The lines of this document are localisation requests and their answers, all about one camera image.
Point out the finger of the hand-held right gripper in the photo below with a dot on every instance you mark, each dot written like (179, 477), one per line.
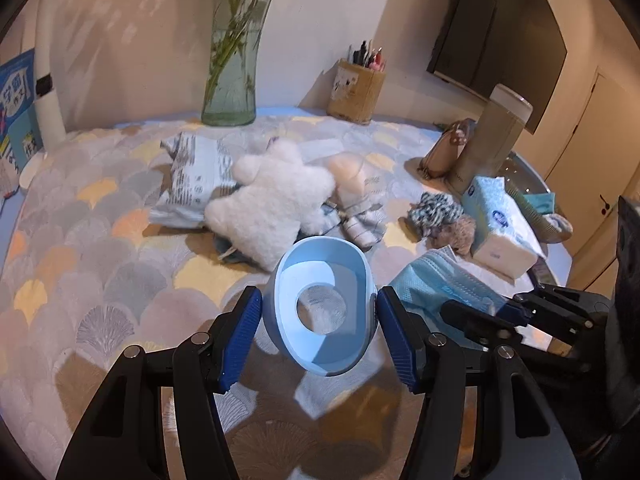
(550, 305)
(475, 322)

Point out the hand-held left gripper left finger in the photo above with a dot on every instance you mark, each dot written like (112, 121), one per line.
(245, 332)

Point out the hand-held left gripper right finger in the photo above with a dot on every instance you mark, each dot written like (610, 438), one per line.
(395, 332)

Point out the blue face mask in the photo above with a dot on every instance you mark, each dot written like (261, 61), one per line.
(425, 280)

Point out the light blue oval container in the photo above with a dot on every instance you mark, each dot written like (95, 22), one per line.
(320, 265)

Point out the translucent pouch with puff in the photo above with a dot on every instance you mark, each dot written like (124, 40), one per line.
(352, 175)

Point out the brown fluffy pompom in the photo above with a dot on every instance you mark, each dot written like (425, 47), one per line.
(457, 234)

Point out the white blue tissue pack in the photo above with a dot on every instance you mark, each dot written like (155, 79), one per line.
(495, 225)

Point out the teal cloth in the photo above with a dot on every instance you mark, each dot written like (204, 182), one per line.
(539, 202)

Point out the striped grey cloth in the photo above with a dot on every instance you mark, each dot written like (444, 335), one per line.
(362, 225)

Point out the white fluffy star plush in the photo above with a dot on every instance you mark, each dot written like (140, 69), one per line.
(270, 200)

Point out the beige door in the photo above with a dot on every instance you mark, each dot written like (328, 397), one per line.
(600, 160)

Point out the printed wet wipes pack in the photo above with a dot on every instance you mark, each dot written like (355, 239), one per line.
(195, 175)

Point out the beige pouch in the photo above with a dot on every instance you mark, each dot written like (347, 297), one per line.
(442, 152)

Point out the tall beige bottle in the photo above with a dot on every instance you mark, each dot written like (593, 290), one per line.
(492, 135)

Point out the cardboard pen holder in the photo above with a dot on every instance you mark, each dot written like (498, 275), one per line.
(355, 92)

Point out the glass vase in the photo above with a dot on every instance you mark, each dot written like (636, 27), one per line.
(230, 85)

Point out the bunch of pens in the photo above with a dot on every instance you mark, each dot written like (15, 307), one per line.
(367, 55)

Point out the blue book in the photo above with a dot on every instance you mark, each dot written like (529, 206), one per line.
(17, 110)

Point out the black wall television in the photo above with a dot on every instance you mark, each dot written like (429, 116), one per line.
(495, 35)

